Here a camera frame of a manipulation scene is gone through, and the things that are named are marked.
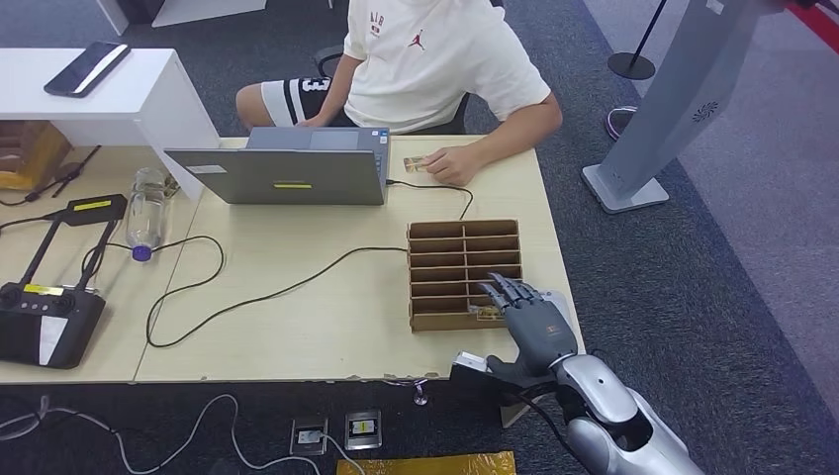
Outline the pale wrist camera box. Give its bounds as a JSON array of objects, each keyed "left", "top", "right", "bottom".
[{"left": 449, "top": 350, "right": 519, "bottom": 398}]

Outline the black smartphone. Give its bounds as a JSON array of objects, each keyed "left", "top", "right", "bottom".
[{"left": 44, "top": 41, "right": 133, "bottom": 99}]

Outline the white plug cable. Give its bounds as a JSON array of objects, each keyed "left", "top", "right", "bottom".
[{"left": 318, "top": 432, "right": 367, "bottom": 475}]

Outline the white desk riser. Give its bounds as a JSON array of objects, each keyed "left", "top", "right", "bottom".
[{"left": 0, "top": 47, "right": 221, "bottom": 201}]

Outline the cardboard slot organiser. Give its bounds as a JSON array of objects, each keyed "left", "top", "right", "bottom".
[{"left": 406, "top": 219, "right": 524, "bottom": 333}]

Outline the black pad yellow label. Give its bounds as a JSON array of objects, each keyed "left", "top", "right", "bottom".
[{"left": 61, "top": 193, "right": 129, "bottom": 229}]

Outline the grey standing kiosk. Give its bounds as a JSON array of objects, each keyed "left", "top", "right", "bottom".
[{"left": 581, "top": 0, "right": 788, "bottom": 216}]

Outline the clear water bottle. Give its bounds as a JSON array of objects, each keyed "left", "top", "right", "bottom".
[{"left": 124, "top": 166, "right": 170, "bottom": 263}]

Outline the person's left hand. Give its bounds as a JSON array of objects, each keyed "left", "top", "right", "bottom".
[{"left": 422, "top": 144, "right": 488, "bottom": 188}]

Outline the black remote controller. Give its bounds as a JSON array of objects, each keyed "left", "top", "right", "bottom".
[{"left": 0, "top": 216, "right": 121, "bottom": 370}]

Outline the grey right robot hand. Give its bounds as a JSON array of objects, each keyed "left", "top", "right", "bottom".
[{"left": 477, "top": 271, "right": 580, "bottom": 388}]

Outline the black laptop charger cable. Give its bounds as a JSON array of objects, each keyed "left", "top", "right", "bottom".
[{"left": 385, "top": 178, "right": 476, "bottom": 223}]

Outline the red barrier belt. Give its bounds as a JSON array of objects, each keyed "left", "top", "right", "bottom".
[{"left": 786, "top": 0, "right": 839, "bottom": 38}]

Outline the white floor cabinet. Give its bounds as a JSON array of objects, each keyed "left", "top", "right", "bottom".
[{"left": 94, "top": 0, "right": 269, "bottom": 38}]

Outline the black stanchion post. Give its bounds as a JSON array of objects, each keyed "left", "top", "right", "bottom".
[{"left": 606, "top": 0, "right": 670, "bottom": 82}]

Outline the long white floor cable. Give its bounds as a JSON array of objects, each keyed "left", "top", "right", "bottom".
[{"left": 0, "top": 393, "right": 324, "bottom": 475}]

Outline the wooden box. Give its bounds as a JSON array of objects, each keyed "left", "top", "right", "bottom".
[{"left": 0, "top": 120, "right": 73, "bottom": 191}]

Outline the person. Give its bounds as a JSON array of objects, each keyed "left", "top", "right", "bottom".
[{"left": 234, "top": 0, "right": 565, "bottom": 188}]

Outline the long black cable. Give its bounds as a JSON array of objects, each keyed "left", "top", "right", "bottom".
[{"left": 79, "top": 235, "right": 411, "bottom": 350}]

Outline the grey laptop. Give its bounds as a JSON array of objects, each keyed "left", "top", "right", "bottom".
[{"left": 163, "top": 126, "right": 393, "bottom": 207}]

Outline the steel floor socket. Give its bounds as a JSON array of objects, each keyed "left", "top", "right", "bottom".
[
  {"left": 289, "top": 417, "right": 329, "bottom": 457},
  {"left": 343, "top": 409, "right": 384, "bottom": 451}
]

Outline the gold foil sheet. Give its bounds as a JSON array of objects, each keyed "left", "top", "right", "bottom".
[{"left": 335, "top": 450, "right": 517, "bottom": 475}]

